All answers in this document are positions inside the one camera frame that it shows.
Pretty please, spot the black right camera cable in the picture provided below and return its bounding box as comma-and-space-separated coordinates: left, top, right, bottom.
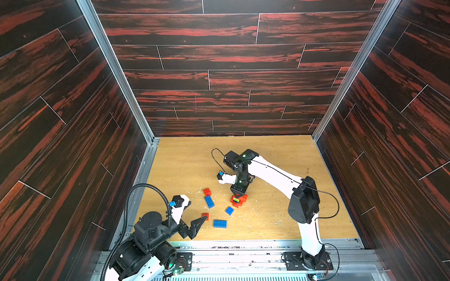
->
210, 148, 227, 173

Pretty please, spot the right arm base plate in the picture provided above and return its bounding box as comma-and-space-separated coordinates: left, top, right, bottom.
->
281, 251, 334, 272

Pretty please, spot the long red lego brick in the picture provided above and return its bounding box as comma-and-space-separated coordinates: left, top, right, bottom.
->
235, 194, 248, 204
230, 196, 242, 208

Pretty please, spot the aluminium corner post right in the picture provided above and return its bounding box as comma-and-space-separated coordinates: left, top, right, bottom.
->
312, 0, 402, 142

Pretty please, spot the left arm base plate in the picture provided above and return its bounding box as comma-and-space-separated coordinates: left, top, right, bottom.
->
175, 252, 193, 274

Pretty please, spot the long blue lego brick near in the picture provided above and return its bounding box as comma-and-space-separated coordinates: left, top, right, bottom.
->
213, 220, 227, 229

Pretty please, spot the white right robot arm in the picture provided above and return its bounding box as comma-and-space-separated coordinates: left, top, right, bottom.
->
219, 155, 323, 257

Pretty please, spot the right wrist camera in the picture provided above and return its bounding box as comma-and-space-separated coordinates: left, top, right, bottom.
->
217, 172, 237, 185

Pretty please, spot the aluminium corner post left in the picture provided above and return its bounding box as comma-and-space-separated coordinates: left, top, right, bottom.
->
75, 0, 156, 143

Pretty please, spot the long blue lego brick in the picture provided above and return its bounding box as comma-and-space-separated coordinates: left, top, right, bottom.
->
205, 196, 214, 208
213, 220, 227, 229

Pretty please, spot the small blue lego brick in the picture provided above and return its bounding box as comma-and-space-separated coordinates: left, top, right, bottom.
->
226, 207, 234, 215

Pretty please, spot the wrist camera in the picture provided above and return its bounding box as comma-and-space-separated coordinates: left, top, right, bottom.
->
217, 172, 237, 185
169, 194, 190, 210

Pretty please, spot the long blue lego brick far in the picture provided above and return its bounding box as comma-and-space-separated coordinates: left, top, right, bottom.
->
205, 196, 214, 208

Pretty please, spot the aluminium corner post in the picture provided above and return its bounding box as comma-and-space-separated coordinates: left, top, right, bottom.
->
75, 0, 156, 143
312, 0, 402, 142

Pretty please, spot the aluminium front rail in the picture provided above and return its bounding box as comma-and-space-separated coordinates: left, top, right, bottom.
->
94, 238, 387, 281

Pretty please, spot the black corrugated left hose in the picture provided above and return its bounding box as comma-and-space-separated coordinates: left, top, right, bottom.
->
99, 183, 172, 281

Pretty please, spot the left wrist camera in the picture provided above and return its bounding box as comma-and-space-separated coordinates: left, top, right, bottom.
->
169, 194, 190, 210

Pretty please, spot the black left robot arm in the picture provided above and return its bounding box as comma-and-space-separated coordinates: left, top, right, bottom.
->
105, 194, 208, 281

